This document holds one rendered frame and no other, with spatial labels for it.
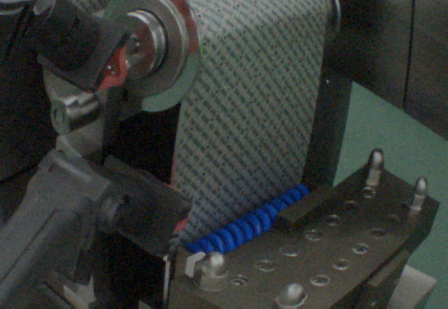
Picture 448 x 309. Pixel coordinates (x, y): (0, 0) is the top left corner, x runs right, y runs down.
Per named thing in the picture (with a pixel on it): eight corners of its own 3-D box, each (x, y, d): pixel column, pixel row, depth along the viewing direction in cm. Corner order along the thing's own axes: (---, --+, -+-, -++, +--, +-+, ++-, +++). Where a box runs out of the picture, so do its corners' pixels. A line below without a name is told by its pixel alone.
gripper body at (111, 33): (98, 96, 83) (63, 70, 77) (42, 65, 88) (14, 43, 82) (136, 33, 84) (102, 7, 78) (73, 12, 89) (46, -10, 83)
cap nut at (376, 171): (356, 178, 121) (363, 147, 119) (369, 168, 124) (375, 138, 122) (375, 188, 119) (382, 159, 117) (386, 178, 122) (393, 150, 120)
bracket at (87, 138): (61, 291, 109) (59, 81, 94) (89, 279, 114) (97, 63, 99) (86, 311, 107) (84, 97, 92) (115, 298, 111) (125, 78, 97)
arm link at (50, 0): (18, 44, 74) (58, -2, 73) (2, 11, 77) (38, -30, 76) (47, 67, 80) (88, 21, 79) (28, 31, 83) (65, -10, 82)
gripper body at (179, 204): (167, 260, 93) (127, 251, 86) (96, 211, 98) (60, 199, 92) (195, 204, 92) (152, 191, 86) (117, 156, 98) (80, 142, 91)
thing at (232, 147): (163, 259, 103) (181, 103, 94) (295, 189, 120) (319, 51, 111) (166, 261, 103) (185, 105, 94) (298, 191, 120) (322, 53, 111)
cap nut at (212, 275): (186, 281, 98) (189, 251, 95) (208, 270, 100) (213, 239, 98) (213, 295, 96) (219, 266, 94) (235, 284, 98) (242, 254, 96)
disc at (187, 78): (86, 76, 101) (116, -33, 94) (89, 75, 102) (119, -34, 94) (182, 139, 95) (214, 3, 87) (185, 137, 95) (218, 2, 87)
